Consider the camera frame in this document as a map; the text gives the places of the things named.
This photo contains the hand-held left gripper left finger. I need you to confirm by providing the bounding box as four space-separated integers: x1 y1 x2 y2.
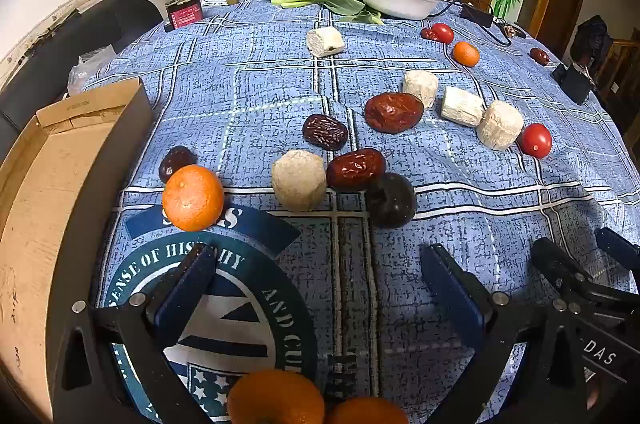
52 245 236 424

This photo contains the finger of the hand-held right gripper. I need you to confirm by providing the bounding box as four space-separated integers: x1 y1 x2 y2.
530 237 596 305
596 227 640 295

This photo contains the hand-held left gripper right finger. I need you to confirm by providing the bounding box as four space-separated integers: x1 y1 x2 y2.
421 244 589 424

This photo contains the large orange mandarin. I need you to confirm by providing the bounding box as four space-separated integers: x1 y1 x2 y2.
325 396 411 424
227 368 327 424
162 164 225 232

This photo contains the dark purple plum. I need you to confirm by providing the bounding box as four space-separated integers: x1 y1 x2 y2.
364 173 418 230
159 145 196 184

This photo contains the large red tomato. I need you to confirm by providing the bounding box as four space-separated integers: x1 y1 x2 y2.
520 123 554 159

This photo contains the medium glossy red date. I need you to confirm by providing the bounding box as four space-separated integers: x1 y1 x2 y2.
326 147 387 192

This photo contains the shallow cardboard box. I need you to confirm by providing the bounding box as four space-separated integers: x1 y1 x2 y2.
0 77 156 424

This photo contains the large red date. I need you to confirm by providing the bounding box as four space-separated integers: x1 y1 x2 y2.
364 92 425 134

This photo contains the dark brown date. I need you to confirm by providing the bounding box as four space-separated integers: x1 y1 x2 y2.
302 113 349 151

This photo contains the black device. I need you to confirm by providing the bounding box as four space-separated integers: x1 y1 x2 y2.
551 60 597 105

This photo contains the blue printed tablecloth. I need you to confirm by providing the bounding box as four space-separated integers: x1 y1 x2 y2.
85 0 640 424

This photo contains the dark bag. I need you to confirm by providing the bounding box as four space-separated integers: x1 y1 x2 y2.
570 15 613 65

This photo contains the small orange mandarin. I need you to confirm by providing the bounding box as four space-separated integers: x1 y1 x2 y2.
453 41 481 66

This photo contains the clear plastic bag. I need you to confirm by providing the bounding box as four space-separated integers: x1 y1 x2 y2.
67 45 118 95

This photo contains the black power adapter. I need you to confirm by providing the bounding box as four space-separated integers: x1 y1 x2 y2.
460 3 496 26

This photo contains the black leather sofa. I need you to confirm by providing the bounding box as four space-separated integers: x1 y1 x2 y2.
0 0 166 155

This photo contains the dark jar with red label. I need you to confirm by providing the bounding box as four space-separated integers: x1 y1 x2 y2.
166 0 204 31

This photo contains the leafy green vegetable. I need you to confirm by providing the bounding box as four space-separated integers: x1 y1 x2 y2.
320 0 385 26

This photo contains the black cable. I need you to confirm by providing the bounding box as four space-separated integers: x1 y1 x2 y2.
427 0 526 48

